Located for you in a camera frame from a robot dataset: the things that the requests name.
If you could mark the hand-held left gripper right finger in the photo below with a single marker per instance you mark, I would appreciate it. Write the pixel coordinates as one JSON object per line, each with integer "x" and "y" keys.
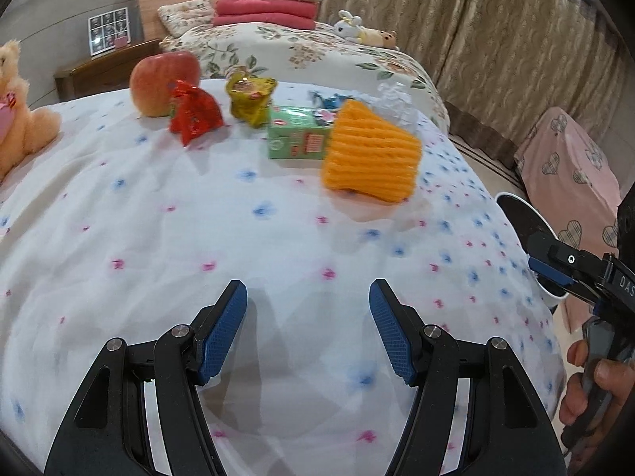
{"x": 392, "y": 337}

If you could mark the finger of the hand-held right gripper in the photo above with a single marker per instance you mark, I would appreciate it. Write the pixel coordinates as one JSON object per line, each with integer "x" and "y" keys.
{"x": 550, "y": 270}
{"x": 588, "y": 291}

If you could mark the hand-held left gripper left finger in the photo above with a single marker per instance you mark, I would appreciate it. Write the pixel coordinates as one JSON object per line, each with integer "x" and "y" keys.
{"x": 223, "y": 337}

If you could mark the black bin with white rim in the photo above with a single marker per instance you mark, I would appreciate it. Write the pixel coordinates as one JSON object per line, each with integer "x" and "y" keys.
{"x": 521, "y": 213}

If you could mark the large orange foam net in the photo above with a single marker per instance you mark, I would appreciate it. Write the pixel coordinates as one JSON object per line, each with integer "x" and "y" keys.
{"x": 372, "y": 153}

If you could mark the green snack box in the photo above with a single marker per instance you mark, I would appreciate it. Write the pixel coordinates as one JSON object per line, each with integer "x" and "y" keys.
{"x": 297, "y": 134}

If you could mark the small red snack wrapper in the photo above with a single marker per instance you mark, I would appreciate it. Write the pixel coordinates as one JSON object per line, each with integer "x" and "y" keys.
{"x": 196, "y": 111}

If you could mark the clear plastic bag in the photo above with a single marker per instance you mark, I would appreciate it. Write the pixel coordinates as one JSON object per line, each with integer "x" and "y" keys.
{"x": 397, "y": 101}

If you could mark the yellow snack packet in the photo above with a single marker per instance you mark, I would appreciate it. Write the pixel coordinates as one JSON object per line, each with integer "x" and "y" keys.
{"x": 250, "y": 99}

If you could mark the small blue wrapper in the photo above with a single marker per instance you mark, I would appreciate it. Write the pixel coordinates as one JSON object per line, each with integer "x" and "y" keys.
{"x": 325, "y": 101}

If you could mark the person's right hand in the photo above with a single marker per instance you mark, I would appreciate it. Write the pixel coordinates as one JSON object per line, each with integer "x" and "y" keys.
{"x": 615, "y": 377}

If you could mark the pink heart print cover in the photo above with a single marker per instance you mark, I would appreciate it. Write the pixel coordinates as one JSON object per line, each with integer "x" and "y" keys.
{"x": 565, "y": 158}

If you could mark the red apple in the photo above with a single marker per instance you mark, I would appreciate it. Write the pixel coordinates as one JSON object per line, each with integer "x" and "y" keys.
{"x": 163, "y": 82}

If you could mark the beige patterned curtain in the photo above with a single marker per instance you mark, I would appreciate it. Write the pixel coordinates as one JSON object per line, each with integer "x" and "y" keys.
{"x": 446, "y": 10}

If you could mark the yellow plush toy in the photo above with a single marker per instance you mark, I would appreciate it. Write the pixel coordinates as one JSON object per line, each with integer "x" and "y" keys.
{"x": 379, "y": 37}

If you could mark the bed with floral cover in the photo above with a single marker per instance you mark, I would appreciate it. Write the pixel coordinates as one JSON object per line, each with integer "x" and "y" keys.
{"x": 322, "y": 54}

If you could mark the wooden nightstand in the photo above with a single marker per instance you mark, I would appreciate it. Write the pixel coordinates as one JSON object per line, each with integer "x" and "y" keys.
{"x": 99, "y": 72}

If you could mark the beige teddy bear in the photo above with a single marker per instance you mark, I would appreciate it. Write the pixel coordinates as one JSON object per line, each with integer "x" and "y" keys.
{"x": 20, "y": 109}

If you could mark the small pink card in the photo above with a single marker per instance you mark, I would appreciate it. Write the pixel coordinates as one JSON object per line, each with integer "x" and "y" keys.
{"x": 120, "y": 40}

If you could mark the white rabbit plush toy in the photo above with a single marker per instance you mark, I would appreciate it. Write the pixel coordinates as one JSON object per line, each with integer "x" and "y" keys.
{"x": 350, "y": 25}

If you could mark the small floral pillow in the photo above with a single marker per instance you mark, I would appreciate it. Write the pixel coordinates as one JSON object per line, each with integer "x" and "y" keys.
{"x": 188, "y": 12}

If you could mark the red folded quilt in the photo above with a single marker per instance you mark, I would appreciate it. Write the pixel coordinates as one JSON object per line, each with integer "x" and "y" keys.
{"x": 265, "y": 12}

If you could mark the photo collage frame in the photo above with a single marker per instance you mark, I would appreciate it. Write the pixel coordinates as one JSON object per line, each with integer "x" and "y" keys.
{"x": 109, "y": 29}

